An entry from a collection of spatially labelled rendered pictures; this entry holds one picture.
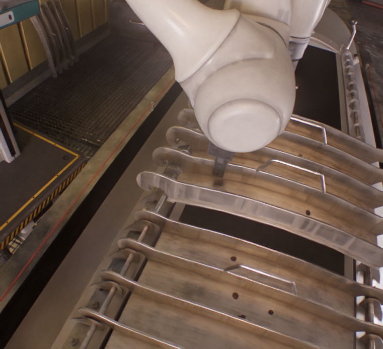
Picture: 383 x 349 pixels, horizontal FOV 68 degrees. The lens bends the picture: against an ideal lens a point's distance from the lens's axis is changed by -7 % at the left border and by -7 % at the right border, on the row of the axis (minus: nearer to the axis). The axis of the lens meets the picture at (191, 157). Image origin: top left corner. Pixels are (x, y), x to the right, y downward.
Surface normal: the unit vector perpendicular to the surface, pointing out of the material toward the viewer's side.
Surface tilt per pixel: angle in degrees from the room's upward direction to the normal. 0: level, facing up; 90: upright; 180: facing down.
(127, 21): 90
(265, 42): 25
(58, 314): 40
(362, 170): 90
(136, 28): 88
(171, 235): 15
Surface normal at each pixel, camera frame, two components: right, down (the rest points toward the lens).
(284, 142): -0.33, 0.64
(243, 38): 0.19, -0.22
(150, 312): -0.11, -0.76
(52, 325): -0.52, -0.74
